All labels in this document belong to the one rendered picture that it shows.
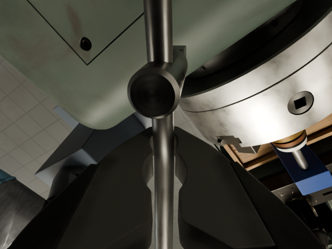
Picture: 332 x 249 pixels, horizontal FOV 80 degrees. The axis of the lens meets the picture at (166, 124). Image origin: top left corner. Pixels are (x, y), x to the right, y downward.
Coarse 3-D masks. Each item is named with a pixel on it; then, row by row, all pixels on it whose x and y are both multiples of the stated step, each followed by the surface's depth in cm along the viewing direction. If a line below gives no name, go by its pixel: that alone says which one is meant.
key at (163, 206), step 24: (144, 0) 8; (168, 0) 8; (168, 24) 8; (168, 48) 9; (168, 120) 10; (168, 144) 11; (168, 168) 11; (168, 192) 12; (168, 216) 12; (168, 240) 13
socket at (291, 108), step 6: (294, 96) 26; (300, 96) 26; (306, 96) 26; (312, 96) 26; (288, 102) 27; (294, 102) 28; (300, 102) 28; (306, 102) 27; (288, 108) 27; (294, 108) 27; (300, 108) 27; (306, 108) 27
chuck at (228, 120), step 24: (312, 72) 25; (264, 96) 26; (288, 96) 26; (192, 120) 39; (216, 120) 32; (240, 120) 30; (264, 120) 28; (288, 120) 28; (312, 120) 28; (216, 144) 38; (240, 144) 33
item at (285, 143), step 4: (300, 132) 42; (304, 132) 44; (288, 136) 43; (292, 136) 42; (296, 136) 43; (300, 136) 43; (304, 136) 44; (276, 140) 44; (280, 140) 44; (284, 140) 43; (288, 140) 43; (292, 140) 44; (296, 140) 43; (300, 140) 44; (304, 140) 44; (276, 144) 46; (280, 144) 45; (284, 144) 45; (288, 144) 44; (292, 144) 44; (296, 144) 44; (280, 148) 46; (284, 148) 46; (288, 148) 45
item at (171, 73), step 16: (176, 48) 16; (160, 64) 8; (176, 64) 9; (144, 80) 8; (160, 80) 8; (176, 80) 8; (128, 96) 8; (144, 96) 8; (160, 96) 8; (176, 96) 8; (144, 112) 8; (160, 112) 8
